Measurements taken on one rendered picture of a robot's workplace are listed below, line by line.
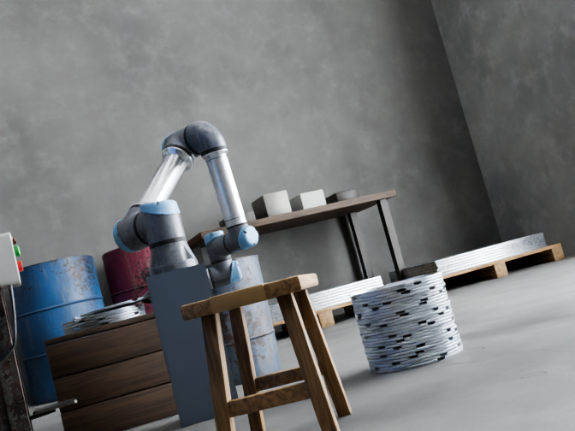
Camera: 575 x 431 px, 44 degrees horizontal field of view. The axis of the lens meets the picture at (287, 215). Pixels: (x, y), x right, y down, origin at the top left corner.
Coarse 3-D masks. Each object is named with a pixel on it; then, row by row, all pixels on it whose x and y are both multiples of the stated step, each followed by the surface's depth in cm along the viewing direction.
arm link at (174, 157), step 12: (180, 132) 250; (168, 144) 250; (180, 144) 248; (168, 156) 246; (180, 156) 247; (192, 156) 250; (168, 168) 242; (180, 168) 245; (156, 180) 239; (168, 180) 240; (144, 192) 237; (156, 192) 235; (168, 192) 239; (132, 216) 225; (120, 228) 226; (132, 228) 222; (120, 240) 226; (132, 240) 223
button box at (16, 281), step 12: (0, 240) 177; (0, 252) 176; (12, 252) 177; (0, 264) 176; (12, 264) 177; (0, 276) 175; (12, 276) 176; (12, 288) 176; (12, 300) 175; (12, 348) 173; (0, 360) 172
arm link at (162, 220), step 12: (144, 204) 217; (156, 204) 216; (168, 204) 217; (144, 216) 217; (156, 216) 215; (168, 216) 216; (180, 216) 220; (144, 228) 218; (156, 228) 215; (168, 228) 215; (180, 228) 218; (144, 240) 221; (156, 240) 215
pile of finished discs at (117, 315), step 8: (104, 312) 239; (112, 312) 241; (120, 312) 242; (128, 312) 244; (136, 312) 255; (144, 312) 253; (80, 320) 239; (88, 320) 239; (96, 320) 239; (104, 320) 239; (112, 320) 240; (120, 320) 241; (64, 328) 245; (72, 328) 241; (80, 328) 240; (88, 328) 239
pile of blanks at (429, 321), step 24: (408, 288) 204; (432, 288) 209; (360, 312) 211; (384, 312) 205; (408, 312) 211; (432, 312) 204; (384, 336) 205; (408, 336) 204; (432, 336) 203; (456, 336) 209; (384, 360) 206; (408, 360) 202; (432, 360) 202
